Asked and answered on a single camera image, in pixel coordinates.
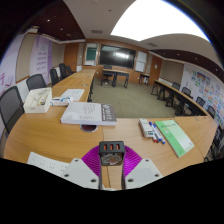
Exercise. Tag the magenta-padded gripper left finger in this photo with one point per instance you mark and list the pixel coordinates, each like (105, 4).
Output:
(80, 173)

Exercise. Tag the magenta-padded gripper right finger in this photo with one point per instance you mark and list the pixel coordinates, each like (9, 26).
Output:
(143, 173)

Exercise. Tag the dark charger block orange ports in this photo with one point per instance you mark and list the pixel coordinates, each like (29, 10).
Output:
(112, 153)

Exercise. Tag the white power strip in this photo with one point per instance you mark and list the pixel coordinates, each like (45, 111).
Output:
(43, 163)

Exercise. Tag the red whiteboard marker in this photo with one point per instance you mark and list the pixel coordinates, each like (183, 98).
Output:
(153, 136)

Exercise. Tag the blue whiteboard marker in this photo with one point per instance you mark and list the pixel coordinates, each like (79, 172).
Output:
(157, 132)

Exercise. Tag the green booklet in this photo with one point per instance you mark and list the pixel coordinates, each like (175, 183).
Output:
(176, 136)

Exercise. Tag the white book dark spine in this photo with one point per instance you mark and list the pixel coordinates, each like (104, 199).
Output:
(88, 113)

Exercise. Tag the white and blue packet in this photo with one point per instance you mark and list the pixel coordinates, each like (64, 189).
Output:
(60, 101)

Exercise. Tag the white printed paper sheets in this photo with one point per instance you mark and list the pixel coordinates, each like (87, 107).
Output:
(72, 94)

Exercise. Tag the white open cardboard box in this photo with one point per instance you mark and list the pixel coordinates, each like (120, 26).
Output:
(37, 105)

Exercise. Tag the long wooden side table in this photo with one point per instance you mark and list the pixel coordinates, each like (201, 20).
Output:
(173, 94)

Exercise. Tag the group of black side chairs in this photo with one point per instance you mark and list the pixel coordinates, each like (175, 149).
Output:
(200, 101)

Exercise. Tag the black mesh office chair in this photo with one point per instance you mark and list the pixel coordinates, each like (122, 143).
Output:
(35, 81)
(10, 108)

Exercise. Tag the small dark side desk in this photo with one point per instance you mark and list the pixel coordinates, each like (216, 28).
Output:
(144, 75)

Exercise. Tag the row of black chairs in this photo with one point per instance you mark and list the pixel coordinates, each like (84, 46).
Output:
(61, 70)

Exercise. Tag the dark desk with chair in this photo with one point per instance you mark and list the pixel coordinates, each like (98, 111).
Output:
(115, 71)

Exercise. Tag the wooden door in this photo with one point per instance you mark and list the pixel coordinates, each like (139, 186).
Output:
(155, 68)
(71, 56)

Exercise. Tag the bright ceiling light panel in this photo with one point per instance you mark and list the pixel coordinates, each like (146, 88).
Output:
(156, 20)

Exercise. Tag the colourful wall poster display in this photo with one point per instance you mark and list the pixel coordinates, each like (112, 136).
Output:
(203, 86)

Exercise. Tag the white wall whiteboard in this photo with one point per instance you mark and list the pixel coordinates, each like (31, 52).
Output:
(140, 61)

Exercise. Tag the large black wall screen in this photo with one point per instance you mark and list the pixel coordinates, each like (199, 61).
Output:
(117, 56)

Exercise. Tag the green-tinted wall whiteboard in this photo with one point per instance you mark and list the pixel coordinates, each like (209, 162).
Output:
(90, 53)

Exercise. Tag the narrow purple wall banner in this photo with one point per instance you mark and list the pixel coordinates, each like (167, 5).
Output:
(41, 58)

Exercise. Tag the wide purple wall banner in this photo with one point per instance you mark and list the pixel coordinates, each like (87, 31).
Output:
(6, 66)

